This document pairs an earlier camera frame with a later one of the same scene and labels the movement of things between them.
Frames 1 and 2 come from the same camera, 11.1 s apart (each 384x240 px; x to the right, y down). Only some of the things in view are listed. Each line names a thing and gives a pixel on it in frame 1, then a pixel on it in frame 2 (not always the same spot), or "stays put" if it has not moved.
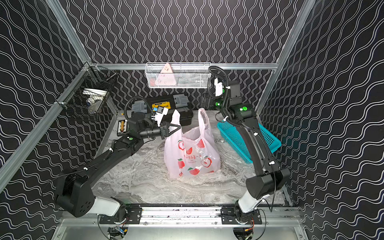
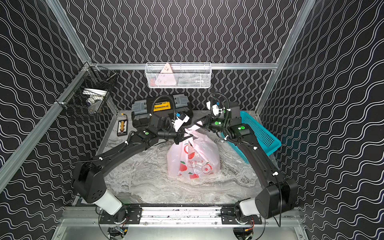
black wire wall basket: (88, 90) stays put
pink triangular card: (166, 76) stays put
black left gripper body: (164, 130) to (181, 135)
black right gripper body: (215, 104) to (215, 125)
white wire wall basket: (171, 75) stays put
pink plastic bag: (193, 152) stays put
